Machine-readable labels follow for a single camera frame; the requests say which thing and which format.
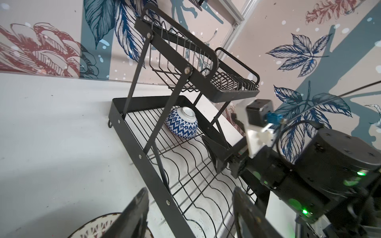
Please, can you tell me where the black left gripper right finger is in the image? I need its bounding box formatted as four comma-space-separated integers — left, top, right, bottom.
232, 187, 282, 238

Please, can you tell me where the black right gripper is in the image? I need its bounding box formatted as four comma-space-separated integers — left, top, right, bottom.
201, 135, 286, 190

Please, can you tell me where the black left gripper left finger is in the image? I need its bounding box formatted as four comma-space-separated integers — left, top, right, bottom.
101, 187, 149, 238

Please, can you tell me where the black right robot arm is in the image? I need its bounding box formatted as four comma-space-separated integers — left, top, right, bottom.
202, 128, 381, 238

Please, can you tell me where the black two-tier dish rack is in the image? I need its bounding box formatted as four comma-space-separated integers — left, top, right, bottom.
108, 1, 260, 238

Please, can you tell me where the white brown patterned bowl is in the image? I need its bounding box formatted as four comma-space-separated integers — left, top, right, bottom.
68, 213, 153, 238

